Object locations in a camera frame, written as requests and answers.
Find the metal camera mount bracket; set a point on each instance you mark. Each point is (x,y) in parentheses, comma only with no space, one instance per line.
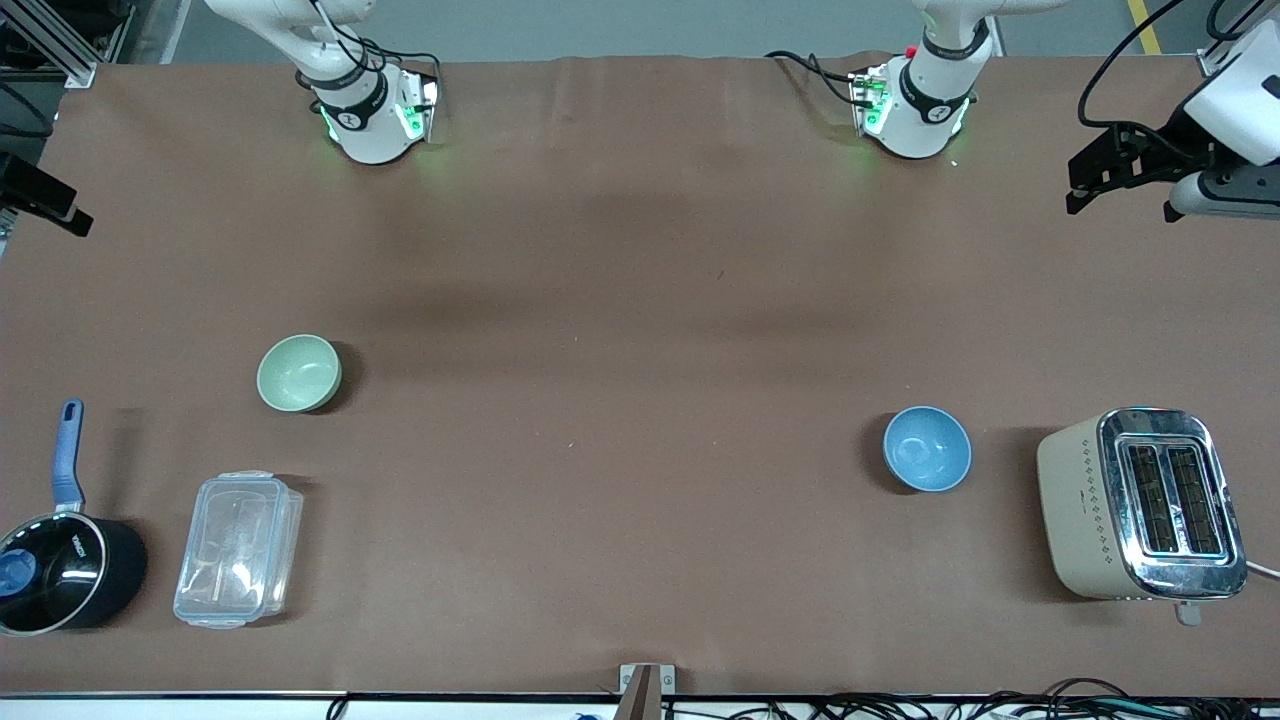
(645,690)

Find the beige chrome toaster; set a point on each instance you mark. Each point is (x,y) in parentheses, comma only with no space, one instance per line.
(1085,510)

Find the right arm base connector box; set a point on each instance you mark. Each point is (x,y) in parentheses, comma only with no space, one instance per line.
(420,105)

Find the green bowl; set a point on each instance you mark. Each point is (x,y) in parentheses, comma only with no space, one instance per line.
(298,374)

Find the brown table cloth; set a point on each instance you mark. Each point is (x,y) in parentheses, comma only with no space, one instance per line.
(640,330)

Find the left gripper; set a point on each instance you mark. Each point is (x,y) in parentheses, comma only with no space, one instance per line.
(1163,152)

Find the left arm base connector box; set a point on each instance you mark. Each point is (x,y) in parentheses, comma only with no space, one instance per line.
(868,100)

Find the clear plastic food container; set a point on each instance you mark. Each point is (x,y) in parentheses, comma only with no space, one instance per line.
(238,550)

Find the glass lid with blue knob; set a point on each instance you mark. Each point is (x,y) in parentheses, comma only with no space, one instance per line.
(45,575)

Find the aluminium frame profile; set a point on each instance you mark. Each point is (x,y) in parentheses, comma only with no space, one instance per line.
(60,50)
(1215,60)

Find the blue bowl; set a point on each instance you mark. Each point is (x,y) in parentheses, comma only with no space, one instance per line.
(926,450)

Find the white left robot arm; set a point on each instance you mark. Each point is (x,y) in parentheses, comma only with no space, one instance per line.
(920,120)

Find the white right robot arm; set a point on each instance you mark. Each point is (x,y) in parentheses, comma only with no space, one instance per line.
(365,130)

